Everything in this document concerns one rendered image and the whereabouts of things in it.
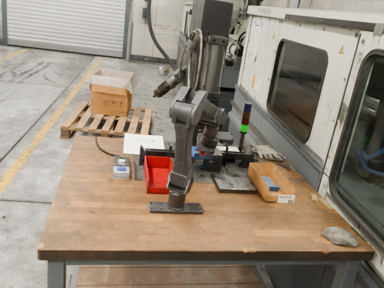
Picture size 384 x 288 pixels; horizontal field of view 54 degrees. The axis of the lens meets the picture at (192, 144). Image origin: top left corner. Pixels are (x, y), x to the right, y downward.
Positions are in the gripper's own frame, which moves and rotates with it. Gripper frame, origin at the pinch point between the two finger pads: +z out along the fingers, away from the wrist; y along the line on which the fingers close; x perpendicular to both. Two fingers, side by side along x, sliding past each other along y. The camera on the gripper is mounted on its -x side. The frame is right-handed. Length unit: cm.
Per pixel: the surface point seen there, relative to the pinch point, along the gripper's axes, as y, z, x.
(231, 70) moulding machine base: 262, 156, -100
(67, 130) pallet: 196, 217, 89
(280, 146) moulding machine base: 43, 39, -64
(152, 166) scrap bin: 0.8, 11.2, 20.4
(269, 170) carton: -1.0, 7.0, -34.6
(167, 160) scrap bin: 2.3, 8.6, 14.0
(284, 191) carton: -16.9, 0.3, -35.7
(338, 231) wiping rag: -43, -16, -43
